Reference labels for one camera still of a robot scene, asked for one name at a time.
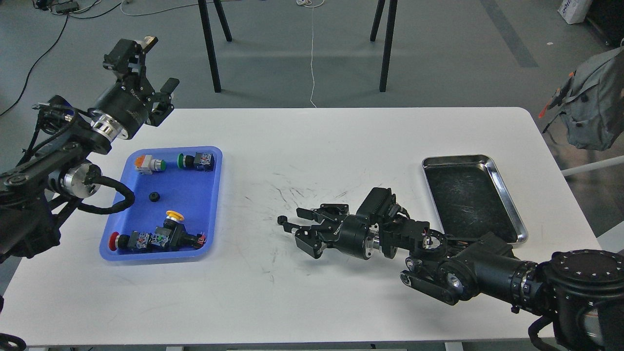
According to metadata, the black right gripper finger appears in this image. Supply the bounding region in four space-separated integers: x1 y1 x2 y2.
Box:
282 203 349 234
294 227 332 258

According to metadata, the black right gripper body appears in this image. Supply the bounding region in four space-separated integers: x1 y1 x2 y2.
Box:
322 215 378 260

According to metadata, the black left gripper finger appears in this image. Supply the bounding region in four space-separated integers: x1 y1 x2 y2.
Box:
102 36 158 93
146 78 180 127

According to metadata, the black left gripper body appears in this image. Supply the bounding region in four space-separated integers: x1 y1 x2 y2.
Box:
89 83 153 142

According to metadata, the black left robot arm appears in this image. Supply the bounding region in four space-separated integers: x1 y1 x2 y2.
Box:
0 36 180 261

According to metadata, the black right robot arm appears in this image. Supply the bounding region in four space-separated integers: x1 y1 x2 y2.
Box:
277 187 624 351

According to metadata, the orange white push button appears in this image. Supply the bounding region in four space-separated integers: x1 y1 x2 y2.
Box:
134 154 166 174

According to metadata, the black power strip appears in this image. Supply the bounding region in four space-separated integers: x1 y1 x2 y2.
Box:
50 1 80 16

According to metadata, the blue plastic tray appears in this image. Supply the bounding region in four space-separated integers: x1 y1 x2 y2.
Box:
99 146 223 262

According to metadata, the black table leg left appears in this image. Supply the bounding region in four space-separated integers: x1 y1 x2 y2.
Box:
197 0 233 93

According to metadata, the black table leg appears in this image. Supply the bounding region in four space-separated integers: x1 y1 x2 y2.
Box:
370 0 398 93
197 0 233 93

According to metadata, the silver metal tray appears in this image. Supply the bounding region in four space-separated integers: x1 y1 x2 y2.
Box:
422 154 528 244

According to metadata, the black table leg right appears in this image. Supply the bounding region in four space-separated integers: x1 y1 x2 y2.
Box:
370 0 398 93

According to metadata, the grey backpack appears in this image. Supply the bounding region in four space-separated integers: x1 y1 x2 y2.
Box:
538 47 624 151

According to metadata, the white bag corner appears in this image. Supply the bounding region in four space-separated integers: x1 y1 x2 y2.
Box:
558 0 593 24

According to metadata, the green push button switch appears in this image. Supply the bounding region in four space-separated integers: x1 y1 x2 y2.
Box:
176 153 215 173

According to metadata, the black floor cable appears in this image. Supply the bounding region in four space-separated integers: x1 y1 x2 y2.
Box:
0 0 122 118

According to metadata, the yellow push button switch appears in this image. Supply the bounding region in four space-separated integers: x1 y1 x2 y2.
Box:
150 210 206 251

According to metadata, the red push button switch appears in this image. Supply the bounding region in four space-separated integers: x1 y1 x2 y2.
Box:
108 231 150 253

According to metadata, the white hanging cord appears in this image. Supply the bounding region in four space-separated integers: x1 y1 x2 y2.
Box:
296 0 325 108

